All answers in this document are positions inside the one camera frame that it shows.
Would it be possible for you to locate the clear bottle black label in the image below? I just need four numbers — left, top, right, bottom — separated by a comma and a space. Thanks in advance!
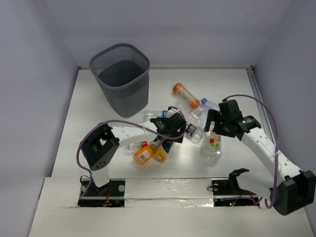
186, 123, 204, 144

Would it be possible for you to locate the yellow juice bottle blue label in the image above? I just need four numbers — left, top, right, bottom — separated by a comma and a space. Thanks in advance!
153, 140, 174, 163

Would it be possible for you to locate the clear apple juice bottle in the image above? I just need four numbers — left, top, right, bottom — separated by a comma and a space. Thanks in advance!
202, 132, 222, 167

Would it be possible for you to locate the orange juice bottle brown cap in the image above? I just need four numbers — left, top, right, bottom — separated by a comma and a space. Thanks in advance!
133, 144, 157, 165

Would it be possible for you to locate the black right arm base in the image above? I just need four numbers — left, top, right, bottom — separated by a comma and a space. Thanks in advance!
207, 168, 259, 207

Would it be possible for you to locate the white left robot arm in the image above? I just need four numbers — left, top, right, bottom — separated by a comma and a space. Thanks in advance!
76, 108, 187, 195

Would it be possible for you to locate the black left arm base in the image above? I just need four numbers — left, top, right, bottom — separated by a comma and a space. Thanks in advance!
78, 176, 125, 207

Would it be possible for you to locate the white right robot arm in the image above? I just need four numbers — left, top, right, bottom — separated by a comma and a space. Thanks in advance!
204, 96, 316, 216

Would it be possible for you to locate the grey mesh waste bin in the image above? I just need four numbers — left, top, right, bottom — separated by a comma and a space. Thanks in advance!
89, 43, 150, 118

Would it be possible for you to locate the clear bottle light blue cap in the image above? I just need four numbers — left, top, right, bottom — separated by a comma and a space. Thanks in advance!
200, 98, 220, 112

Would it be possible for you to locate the clear bottle blue label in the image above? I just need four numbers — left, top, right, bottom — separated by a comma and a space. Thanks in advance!
144, 110, 167, 121

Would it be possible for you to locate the long orange capped bottle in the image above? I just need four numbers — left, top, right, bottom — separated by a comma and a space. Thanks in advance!
173, 83, 200, 109

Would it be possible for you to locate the clear bottle red label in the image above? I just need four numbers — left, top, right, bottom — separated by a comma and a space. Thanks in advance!
127, 141, 148, 151

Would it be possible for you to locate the metal rail right wall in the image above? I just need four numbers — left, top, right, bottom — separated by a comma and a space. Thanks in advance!
246, 67, 276, 143

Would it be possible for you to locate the silver taped front rail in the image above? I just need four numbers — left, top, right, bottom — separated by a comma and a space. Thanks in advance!
124, 178, 214, 208

